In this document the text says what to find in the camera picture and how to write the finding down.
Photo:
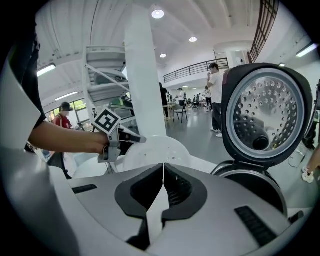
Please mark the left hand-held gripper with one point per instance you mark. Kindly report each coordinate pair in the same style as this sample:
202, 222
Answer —
106, 121

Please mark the maroon rice cooker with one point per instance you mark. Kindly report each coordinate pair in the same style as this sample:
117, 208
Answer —
267, 110

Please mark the white metal shelving rack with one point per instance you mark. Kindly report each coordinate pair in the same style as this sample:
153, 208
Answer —
100, 57

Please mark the round ceiling light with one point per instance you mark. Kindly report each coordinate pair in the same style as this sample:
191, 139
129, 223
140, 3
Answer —
158, 14
163, 55
193, 39

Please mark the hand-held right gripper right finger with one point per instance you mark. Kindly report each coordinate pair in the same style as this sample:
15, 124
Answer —
197, 197

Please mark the grey dining chair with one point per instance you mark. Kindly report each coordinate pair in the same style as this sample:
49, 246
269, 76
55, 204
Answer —
178, 110

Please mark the white square pillar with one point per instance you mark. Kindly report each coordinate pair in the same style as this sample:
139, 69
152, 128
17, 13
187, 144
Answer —
142, 75

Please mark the dark stair railing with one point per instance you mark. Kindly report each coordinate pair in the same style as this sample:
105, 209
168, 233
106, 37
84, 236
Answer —
265, 20

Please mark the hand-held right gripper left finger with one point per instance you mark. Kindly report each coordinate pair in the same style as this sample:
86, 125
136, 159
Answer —
125, 200

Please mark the person's left forearm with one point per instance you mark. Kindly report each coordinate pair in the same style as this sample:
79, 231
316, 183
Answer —
70, 140

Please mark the person's black shirt torso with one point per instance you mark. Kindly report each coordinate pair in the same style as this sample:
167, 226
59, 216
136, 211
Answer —
27, 75

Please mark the black pot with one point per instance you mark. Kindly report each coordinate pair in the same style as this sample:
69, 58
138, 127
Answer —
250, 181

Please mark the white steamer tray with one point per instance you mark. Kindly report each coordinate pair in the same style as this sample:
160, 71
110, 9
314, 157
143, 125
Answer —
160, 150

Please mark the black balcony railing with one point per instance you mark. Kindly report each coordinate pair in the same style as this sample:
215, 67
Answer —
195, 66

